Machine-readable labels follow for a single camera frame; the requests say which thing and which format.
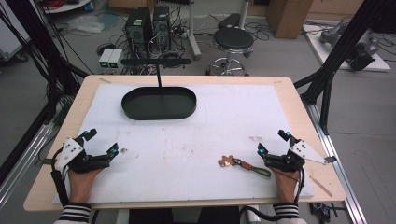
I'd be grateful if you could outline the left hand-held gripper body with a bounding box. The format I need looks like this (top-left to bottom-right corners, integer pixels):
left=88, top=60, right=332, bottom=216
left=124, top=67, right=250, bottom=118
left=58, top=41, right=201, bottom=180
left=54, top=136, right=112, bottom=175

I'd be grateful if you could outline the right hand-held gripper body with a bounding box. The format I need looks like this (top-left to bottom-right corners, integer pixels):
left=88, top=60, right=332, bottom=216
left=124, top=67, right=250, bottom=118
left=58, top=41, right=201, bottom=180
left=263, top=137, right=338, bottom=174

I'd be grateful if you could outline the copper keychain with green strap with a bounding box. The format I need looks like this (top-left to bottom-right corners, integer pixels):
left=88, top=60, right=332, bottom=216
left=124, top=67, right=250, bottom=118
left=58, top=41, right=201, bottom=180
left=218, top=154, right=273, bottom=179

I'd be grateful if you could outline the black stand with tray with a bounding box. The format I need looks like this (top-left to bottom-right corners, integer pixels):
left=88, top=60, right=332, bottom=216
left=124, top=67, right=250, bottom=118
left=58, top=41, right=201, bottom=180
left=120, top=57, right=198, bottom=121

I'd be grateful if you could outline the person's left hand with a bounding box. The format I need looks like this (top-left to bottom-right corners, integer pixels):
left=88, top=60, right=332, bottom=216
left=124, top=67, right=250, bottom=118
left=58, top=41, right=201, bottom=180
left=67, top=167, right=104, bottom=204

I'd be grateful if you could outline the person's right hand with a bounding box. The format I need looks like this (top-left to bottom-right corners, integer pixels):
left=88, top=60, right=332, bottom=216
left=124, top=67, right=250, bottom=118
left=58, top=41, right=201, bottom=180
left=270, top=167, right=301, bottom=204

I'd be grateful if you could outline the thin wooden stick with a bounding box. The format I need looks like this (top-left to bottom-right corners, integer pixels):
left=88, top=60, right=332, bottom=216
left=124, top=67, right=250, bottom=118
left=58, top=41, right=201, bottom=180
left=308, top=175, right=333, bottom=198

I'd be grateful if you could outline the person's left striped sleeve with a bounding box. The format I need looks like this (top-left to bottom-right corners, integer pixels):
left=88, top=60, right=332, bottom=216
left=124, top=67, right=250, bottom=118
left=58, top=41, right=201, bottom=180
left=53, top=202, right=93, bottom=224

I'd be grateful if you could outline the person's striped sleeve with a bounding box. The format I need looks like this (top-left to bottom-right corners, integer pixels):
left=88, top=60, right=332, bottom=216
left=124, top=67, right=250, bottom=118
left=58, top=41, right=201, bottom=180
left=53, top=202, right=93, bottom=224
left=272, top=202, right=308, bottom=224

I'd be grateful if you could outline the person's right striped sleeve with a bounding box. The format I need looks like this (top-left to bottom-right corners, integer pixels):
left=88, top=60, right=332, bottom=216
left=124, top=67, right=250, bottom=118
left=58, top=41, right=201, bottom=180
left=272, top=202, right=308, bottom=224

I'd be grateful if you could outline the white table mat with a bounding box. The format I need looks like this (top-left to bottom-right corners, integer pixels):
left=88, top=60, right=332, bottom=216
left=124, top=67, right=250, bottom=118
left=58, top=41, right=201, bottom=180
left=51, top=83, right=316, bottom=205

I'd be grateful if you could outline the white power supply box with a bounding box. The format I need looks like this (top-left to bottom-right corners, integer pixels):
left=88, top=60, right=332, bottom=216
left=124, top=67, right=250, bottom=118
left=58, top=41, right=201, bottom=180
left=98, top=48, right=115, bottom=70
left=107, top=49, right=123, bottom=71

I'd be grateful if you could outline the black round stool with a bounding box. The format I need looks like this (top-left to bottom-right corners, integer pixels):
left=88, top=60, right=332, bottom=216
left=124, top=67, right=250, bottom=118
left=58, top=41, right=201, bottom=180
left=205, top=27, right=255, bottom=77

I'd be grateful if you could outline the white board with grey equipment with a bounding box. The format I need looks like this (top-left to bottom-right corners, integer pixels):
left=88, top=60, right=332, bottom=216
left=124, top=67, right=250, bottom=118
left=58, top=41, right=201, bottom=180
left=302, top=22, right=392, bottom=73

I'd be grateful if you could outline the clear plastic bag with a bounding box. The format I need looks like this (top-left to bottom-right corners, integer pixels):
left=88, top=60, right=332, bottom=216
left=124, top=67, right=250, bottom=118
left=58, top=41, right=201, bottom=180
left=65, top=14, right=106, bottom=35

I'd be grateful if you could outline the large black computer tower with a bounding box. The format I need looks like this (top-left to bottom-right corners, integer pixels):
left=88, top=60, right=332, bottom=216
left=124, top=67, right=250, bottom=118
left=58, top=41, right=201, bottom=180
left=124, top=7, right=154, bottom=60

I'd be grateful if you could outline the brown cardboard box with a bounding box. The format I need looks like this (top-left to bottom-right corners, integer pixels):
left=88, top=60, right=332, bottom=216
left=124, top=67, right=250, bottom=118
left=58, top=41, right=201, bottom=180
left=264, top=0, right=315, bottom=39

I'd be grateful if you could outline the black flat case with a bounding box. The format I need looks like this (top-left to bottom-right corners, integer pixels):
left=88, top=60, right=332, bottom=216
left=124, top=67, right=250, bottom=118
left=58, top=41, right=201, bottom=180
left=217, top=12, right=242, bottom=30

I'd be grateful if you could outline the slim black computer tower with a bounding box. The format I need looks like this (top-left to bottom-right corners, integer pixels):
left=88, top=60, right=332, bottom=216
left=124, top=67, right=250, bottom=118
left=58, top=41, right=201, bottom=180
left=152, top=5, right=172, bottom=50

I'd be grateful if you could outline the grey table leg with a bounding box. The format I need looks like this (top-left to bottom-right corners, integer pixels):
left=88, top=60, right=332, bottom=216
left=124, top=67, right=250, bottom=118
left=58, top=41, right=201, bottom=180
left=185, top=0, right=203, bottom=62

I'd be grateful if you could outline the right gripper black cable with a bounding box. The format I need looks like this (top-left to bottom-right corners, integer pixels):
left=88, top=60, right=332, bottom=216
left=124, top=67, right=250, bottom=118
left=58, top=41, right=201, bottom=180
left=238, top=166, right=306, bottom=222

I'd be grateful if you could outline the aluminium rail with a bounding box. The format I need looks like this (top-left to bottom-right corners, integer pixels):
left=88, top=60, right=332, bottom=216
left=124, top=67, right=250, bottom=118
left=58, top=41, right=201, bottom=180
left=0, top=120, right=56, bottom=211
left=304, top=101, right=369, bottom=224

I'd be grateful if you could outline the small circuit board with wires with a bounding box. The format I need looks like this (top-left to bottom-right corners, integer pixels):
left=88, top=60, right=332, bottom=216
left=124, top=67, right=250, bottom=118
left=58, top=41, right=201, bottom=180
left=308, top=202, right=344, bottom=224

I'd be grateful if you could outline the black metal frame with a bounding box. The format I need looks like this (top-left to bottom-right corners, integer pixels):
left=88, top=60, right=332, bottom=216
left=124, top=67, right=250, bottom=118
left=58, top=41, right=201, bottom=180
left=293, top=0, right=396, bottom=136
left=0, top=0, right=90, bottom=185

